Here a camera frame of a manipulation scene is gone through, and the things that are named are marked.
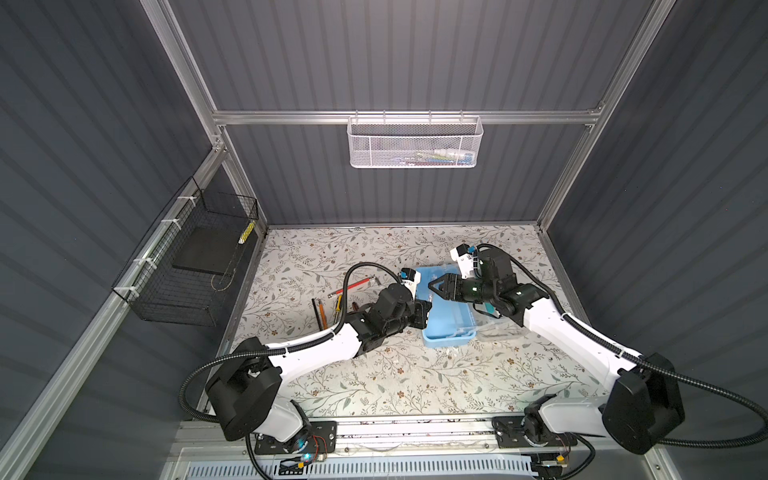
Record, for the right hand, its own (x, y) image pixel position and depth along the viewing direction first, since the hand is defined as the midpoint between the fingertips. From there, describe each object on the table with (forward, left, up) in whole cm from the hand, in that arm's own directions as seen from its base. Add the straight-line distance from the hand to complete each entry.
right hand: (436, 288), depth 79 cm
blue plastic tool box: (-4, -5, -11) cm, 13 cm away
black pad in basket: (+5, +59, +12) cm, 61 cm away
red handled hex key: (+13, +27, -18) cm, 35 cm away
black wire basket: (-8, +64, +12) cm, 66 cm away
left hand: (-4, +1, -3) cm, 5 cm away
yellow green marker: (+13, +52, +9) cm, 55 cm away
